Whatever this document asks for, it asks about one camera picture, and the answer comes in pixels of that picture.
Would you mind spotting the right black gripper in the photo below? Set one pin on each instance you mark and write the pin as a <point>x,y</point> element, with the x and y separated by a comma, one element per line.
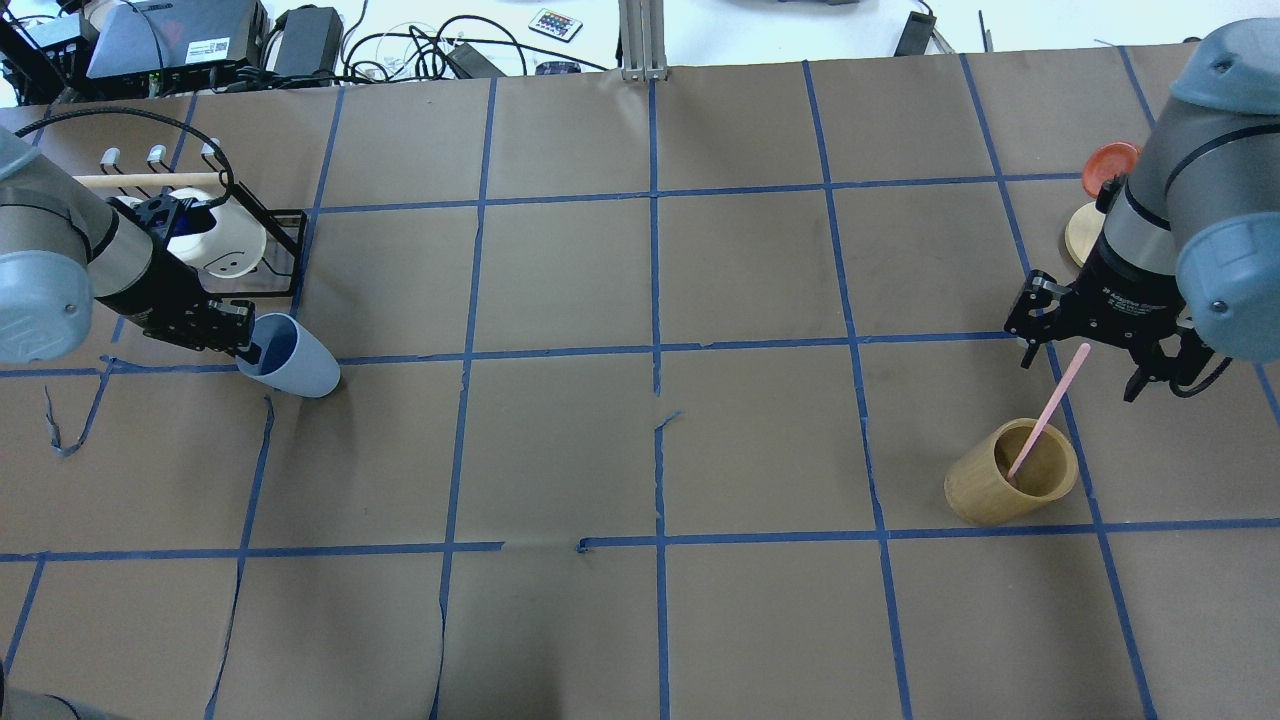
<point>1128,296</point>

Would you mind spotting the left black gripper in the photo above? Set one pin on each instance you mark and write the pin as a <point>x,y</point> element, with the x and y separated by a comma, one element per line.
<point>152,287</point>

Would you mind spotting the pink chopstick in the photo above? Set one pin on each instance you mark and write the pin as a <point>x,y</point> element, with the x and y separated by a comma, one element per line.
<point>1053,403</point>

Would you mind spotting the blue plastic cup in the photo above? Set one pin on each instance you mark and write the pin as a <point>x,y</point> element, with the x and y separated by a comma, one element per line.
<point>290,359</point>

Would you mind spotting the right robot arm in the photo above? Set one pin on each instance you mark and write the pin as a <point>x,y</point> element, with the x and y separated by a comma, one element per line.
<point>1192,230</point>

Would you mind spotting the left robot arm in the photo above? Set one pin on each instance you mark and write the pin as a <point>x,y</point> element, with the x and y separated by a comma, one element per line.
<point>65,249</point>

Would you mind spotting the bamboo cup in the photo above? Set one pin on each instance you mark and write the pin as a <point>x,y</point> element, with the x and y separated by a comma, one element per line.
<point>983,490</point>

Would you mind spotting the white mug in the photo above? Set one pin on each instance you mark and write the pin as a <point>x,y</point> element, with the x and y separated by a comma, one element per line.
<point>230,246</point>

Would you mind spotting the round wooden coaster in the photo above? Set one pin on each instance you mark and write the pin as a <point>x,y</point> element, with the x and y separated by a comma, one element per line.
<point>1081,232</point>

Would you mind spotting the wooden rack dowel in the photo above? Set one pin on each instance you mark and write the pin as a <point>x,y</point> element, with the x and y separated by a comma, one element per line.
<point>151,180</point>

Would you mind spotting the black power adapter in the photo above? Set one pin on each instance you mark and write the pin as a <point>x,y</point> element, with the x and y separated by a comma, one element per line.
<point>307,41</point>

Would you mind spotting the black projector box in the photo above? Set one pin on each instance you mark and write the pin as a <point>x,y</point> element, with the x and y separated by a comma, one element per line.
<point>175,36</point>

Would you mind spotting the remote control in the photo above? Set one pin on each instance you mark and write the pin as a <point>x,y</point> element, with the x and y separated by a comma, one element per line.
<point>560,27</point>

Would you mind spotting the black wire mug rack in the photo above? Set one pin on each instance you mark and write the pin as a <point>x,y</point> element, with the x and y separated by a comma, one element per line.
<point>265,255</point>

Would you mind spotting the aluminium frame post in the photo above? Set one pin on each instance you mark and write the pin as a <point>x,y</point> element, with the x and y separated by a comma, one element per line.
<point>643,41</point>

